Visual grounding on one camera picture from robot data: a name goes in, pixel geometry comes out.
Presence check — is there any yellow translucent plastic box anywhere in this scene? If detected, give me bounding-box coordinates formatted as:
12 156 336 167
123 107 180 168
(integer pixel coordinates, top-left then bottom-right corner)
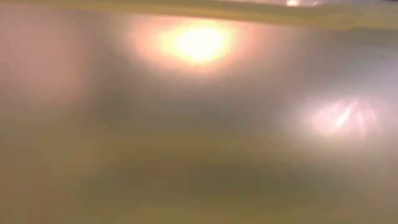
0 0 398 224

